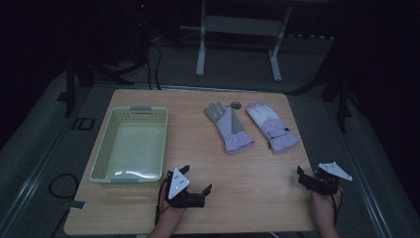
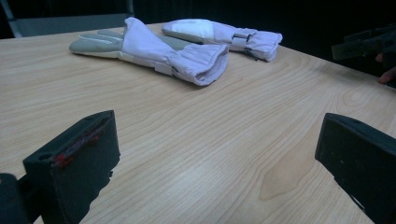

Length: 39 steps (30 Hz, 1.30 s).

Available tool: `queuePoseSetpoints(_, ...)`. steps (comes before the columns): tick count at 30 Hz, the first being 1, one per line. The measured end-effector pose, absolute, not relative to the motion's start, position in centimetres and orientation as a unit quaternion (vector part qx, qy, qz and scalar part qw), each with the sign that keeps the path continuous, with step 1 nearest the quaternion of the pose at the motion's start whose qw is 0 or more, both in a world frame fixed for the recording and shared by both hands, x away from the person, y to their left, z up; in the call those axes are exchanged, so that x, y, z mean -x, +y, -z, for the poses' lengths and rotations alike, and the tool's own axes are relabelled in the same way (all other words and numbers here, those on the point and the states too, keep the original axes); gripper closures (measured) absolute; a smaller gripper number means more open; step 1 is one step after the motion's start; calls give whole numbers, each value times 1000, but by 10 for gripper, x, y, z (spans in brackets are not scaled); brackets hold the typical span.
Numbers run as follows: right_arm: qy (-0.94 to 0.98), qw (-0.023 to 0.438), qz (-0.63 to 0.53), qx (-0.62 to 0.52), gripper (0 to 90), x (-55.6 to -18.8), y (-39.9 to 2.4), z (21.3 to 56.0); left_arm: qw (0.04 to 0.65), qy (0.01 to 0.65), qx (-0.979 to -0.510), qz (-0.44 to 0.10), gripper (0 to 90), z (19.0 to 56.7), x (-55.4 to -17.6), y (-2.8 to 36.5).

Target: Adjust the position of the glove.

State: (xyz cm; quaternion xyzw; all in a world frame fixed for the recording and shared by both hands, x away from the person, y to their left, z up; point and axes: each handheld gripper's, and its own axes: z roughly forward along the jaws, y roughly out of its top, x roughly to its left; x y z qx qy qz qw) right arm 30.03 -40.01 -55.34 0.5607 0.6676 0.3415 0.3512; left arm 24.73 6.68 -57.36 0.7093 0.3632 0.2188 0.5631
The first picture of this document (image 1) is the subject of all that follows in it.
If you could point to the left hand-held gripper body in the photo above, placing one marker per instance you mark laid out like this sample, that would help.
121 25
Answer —
181 198

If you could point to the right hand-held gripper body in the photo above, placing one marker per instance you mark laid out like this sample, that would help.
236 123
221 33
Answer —
325 185

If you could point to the lavender glove with white fingers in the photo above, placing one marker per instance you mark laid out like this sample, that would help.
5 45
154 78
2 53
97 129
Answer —
275 129

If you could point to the pale green plastic basket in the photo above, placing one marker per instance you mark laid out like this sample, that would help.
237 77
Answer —
132 148

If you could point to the lavender glove with grey palm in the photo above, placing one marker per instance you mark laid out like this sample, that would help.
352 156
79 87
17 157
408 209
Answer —
231 134

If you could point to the person's right hand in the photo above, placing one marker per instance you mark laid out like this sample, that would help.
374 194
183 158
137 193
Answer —
323 201

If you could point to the person's left hand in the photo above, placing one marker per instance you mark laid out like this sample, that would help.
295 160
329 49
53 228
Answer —
170 211

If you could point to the black tripod stand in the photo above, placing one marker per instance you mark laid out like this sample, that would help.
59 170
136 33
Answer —
341 102

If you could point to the dark round table grommet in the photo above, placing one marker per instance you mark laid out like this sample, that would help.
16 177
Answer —
235 105

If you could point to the black metal stand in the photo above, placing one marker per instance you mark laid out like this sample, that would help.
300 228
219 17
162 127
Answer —
70 86

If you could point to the black floor bracket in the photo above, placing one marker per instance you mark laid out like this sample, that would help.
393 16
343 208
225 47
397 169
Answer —
83 123

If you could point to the white metal desk frame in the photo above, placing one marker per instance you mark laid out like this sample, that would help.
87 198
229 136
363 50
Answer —
242 24

